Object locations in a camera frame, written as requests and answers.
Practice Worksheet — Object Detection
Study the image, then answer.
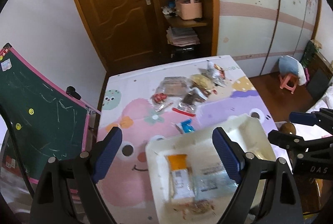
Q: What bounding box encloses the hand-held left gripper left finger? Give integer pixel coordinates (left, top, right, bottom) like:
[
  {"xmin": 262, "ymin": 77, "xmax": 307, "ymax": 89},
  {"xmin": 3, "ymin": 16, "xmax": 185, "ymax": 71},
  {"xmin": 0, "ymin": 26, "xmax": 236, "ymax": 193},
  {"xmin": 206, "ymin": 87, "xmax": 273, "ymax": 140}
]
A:
[{"xmin": 31, "ymin": 126, "xmax": 123, "ymax": 224}]

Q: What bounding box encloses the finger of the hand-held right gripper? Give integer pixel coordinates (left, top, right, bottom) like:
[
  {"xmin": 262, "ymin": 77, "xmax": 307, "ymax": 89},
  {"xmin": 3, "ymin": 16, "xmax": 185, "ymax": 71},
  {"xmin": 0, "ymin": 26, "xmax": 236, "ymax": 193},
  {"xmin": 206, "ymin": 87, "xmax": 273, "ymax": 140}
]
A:
[
  {"xmin": 268, "ymin": 130, "xmax": 333, "ymax": 159},
  {"xmin": 289, "ymin": 108, "xmax": 333, "ymax": 133}
]

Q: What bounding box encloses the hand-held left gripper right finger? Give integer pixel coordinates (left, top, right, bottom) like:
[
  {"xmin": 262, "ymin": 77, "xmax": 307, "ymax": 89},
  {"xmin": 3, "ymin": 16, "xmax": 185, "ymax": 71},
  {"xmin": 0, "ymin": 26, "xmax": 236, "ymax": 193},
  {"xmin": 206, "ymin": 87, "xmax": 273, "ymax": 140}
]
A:
[{"xmin": 212, "ymin": 127, "xmax": 303, "ymax": 224}]

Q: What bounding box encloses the light blue white packet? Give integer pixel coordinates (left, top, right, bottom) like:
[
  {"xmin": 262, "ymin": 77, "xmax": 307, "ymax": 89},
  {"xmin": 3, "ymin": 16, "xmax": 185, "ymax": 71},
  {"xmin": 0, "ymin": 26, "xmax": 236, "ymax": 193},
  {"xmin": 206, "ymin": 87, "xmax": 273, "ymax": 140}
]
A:
[{"xmin": 195, "ymin": 165, "xmax": 238, "ymax": 200}]

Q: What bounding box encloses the white plastic tray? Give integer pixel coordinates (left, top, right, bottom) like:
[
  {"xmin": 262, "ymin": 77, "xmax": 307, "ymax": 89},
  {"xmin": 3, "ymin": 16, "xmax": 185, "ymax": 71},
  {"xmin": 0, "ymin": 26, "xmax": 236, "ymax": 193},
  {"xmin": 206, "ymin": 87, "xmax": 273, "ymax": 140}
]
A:
[{"xmin": 145, "ymin": 113, "xmax": 277, "ymax": 224}]

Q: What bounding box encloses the small blue candy packet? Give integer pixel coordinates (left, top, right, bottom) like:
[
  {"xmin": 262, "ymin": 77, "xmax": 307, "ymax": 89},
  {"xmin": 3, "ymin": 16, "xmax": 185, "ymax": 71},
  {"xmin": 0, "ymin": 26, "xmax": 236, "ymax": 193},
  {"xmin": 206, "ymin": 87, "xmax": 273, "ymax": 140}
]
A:
[{"xmin": 175, "ymin": 120, "xmax": 195, "ymax": 134}]

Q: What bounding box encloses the orange white snack packet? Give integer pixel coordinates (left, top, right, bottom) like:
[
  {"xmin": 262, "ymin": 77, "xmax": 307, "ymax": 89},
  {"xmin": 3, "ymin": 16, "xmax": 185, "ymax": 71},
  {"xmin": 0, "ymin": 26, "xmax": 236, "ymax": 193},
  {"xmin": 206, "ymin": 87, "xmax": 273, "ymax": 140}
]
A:
[{"xmin": 166, "ymin": 154, "xmax": 195, "ymax": 201}]

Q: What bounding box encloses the clear brown nut candy packet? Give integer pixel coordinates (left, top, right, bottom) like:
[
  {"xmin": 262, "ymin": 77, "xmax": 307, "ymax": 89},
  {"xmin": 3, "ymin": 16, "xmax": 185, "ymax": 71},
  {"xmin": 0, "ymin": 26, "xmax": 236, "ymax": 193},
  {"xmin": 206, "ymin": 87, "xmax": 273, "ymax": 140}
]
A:
[{"xmin": 182, "ymin": 200, "xmax": 215, "ymax": 217}]

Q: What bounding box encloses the small red packet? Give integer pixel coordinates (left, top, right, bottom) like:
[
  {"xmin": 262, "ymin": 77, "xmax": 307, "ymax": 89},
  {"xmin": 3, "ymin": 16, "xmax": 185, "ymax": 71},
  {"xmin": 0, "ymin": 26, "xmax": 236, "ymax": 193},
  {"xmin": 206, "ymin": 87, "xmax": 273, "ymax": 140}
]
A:
[{"xmin": 152, "ymin": 93, "xmax": 167, "ymax": 103}]

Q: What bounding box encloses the yellow puffed snack packet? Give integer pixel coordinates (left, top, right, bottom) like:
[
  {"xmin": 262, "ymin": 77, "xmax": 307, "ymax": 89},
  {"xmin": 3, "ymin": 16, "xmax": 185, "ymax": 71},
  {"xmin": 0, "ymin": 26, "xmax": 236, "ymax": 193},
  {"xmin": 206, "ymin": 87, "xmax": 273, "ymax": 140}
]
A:
[{"xmin": 190, "ymin": 73, "xmax": 215, "ymax": 90}]

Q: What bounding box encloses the white red snack bag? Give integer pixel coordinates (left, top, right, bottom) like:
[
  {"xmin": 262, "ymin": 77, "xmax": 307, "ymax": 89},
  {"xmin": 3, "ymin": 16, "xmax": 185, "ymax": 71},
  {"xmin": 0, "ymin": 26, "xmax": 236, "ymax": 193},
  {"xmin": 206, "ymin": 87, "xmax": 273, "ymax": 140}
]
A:
[{"xmin": 199, "ymin": 61, "xmax": 227, "ymax": 86}]

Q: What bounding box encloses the clear packet of brown cakes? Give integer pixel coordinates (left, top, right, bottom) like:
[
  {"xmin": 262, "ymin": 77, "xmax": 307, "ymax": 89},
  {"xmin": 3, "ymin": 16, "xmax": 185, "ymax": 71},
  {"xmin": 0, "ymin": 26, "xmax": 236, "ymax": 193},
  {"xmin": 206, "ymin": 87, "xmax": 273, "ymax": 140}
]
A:
[{"xmin": 156, "ymin": 76, "xmax": 189, "ymax": 96}]

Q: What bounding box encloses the wooden bedpost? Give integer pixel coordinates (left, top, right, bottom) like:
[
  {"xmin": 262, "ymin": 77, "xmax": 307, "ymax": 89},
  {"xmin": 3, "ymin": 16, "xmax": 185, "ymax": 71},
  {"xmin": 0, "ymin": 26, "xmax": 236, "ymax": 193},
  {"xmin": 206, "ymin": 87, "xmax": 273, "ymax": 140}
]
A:
[{"xmin": 280, "ymin": 122, "xmax": 296, "ymax": 136}]

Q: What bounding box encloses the white pillow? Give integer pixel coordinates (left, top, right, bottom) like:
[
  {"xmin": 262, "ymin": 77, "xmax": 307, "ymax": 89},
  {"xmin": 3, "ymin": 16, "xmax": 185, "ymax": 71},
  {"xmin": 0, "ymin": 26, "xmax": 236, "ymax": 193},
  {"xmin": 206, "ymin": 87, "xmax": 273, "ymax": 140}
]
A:
[{"xmin": 294, "ymin": 99, "xmax": 333, "ymax": 140}]

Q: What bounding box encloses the pink plastic stool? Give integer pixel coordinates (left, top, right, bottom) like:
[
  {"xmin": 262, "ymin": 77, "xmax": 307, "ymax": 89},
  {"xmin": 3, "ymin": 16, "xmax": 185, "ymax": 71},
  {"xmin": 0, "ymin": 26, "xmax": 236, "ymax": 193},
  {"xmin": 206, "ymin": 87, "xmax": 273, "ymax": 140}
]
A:
[{"xmin": 279, "ymin": 73, "xmax": 298, "ymax": 94}]

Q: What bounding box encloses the printed cartoon tablecloth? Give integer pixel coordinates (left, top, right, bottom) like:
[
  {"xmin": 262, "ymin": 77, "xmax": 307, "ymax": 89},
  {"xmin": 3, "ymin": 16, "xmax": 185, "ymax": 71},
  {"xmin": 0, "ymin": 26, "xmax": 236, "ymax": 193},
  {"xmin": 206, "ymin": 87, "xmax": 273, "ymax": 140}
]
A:
[{"xmin": 96, "ymin": 55, "xmax": 279, "ymax": 224}]

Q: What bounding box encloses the black chalkboard knob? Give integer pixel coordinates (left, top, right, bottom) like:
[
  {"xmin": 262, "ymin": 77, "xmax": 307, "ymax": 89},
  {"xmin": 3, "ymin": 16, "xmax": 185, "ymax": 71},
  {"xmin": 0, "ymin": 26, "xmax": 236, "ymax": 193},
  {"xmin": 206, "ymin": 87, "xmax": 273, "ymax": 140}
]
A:
[{"xmin": 66, "ymin": 86, "xmax": 81, "ymax": 100}]

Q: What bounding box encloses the pink framed green chalkboard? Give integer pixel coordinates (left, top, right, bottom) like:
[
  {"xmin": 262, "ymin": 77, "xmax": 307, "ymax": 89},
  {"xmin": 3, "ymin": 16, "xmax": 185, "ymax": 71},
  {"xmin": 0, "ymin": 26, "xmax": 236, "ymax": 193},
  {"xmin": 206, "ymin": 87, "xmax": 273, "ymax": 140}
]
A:
[{"xmin": 0, "ymin": 43, "xmax": 101, "ymax": 192}]

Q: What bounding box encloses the floral sliding wardrobe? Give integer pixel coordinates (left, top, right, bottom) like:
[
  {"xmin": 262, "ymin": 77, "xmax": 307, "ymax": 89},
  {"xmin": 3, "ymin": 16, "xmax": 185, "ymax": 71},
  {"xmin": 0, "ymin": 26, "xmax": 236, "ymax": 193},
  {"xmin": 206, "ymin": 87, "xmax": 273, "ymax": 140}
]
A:
[{"xmin": 217, "ymin": 0, "xmax": 323, "ymax": 76}]

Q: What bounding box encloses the stack of folded papers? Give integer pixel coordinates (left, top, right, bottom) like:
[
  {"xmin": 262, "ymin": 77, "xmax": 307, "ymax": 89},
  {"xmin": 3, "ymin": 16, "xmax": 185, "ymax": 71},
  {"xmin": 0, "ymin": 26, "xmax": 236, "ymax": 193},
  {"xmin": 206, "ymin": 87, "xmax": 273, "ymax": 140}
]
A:
[{"xmin": 166, "ymin": 27, "xmax": 200, "ymax": 46}]

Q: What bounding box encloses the wooden corner shelf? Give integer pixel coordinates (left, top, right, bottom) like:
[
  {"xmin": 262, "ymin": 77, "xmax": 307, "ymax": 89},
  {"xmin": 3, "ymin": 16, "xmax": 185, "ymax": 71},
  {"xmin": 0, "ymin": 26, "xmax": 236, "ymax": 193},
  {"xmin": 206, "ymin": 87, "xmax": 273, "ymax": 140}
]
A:
[{"xmin": 144, "ymin": 0, "xmax": 221, "ymax": 60}]

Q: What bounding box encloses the pink basket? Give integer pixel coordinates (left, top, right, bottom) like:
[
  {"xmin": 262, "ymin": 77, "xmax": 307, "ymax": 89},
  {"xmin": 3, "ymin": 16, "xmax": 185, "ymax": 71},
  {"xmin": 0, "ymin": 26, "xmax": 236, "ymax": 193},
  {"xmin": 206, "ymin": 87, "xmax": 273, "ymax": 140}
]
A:
[{"xmin": 175, "ymin": 0, "xmax": 203, "ymax": 20}]

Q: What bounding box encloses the brown wooden door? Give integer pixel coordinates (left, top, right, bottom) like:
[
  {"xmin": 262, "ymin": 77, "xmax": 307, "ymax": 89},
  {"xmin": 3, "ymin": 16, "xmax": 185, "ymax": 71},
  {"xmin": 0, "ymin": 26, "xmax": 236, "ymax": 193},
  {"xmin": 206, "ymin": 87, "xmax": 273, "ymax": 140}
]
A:
[{"xmin": 62, "ymin": 0, "xmax": 162, "ymax": 71}]

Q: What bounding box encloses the black cable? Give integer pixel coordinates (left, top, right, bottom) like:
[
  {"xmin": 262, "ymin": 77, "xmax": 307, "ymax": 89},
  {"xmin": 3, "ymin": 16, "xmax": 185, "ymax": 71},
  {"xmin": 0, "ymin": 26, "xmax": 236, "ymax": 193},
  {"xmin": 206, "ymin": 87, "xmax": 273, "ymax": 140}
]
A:
[{"xmin": 0, "ymin": 106, "xmax": 35, "ymax": 196}]

